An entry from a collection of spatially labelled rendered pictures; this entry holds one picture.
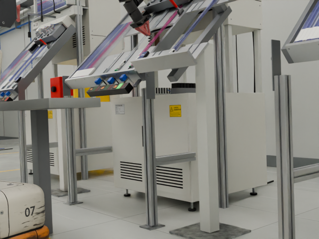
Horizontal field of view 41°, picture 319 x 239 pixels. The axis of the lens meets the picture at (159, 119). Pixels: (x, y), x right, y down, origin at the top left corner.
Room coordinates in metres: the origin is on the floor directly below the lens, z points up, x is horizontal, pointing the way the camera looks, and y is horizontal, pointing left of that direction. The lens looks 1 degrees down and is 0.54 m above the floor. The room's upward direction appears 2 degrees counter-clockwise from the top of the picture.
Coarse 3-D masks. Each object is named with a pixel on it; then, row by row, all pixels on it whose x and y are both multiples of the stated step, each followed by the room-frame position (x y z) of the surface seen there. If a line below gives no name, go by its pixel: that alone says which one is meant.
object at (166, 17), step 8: (192, 0) 2.23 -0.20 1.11; (176, 8) 2.30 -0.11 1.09; (184, 8) 2.22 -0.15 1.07; (128, 16) 2.73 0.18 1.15; (152, 16) 2.43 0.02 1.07; (160, 16) 2.35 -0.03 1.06; (168, 16) 2.28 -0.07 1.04; (176, 16) 2.20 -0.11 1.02; (152, 24) 2.33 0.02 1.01; (160, 24) 2.25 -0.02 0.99; (168, 24) 2.18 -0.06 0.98; (128, 32) 2.48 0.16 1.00; (136, 32) 2.39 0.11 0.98; (152, 32) 2.37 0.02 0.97
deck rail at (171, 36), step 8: (200, 0) 2.21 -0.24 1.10; (184, 16) 2.13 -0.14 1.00; (192, 16) 2.17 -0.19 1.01; (176, 24) 2.09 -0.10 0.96; (184, 24) 2.13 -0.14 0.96; (168, 32) 2.06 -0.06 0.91; (176, 32) 2.09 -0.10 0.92; (160, 40) 2.04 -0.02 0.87; (168, 40) 2.05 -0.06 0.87; (176, 40) 2.09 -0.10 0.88; (160, 48) 2.02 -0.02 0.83; (168, 48) 2.05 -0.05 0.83; (136, 72) 1.94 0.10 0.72; (144, 80) 1.96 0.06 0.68
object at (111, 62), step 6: (150, 48) 2.07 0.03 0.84; (120, 54) 2.27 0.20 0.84; (126, 54) 2.22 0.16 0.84; (132, 54) 2.16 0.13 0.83; (138, 54) 2.12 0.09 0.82; (108, 60) 2.32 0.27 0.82; (114, 60) 2.25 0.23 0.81; (120, 60) 2.20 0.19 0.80; (102, 66) 2.30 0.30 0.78; (108, 66) 2.24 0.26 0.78; (114, 66) 2.19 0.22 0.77; (126, 66) 2.09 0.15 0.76; (132, 66) 2.02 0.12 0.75; (96, 72) 2.29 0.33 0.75; (102, 72) 2.23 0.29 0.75; (108, 72) 2.18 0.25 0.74
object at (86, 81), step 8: (112, 72) 2.08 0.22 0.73; (120, 72) 2.02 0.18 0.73; (128, 72) 1.98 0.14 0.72; (72, 80) 2.38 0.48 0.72; (80, 80) 2.32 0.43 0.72; (88, 80) 2.27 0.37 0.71; (104, 80) 2.17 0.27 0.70; (120, 80) 2.08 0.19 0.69; (128, 80) 2.04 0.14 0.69; (136, 80) 2.00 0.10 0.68; (72, 88) 2.46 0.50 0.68; (80, 88) 2.40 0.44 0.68
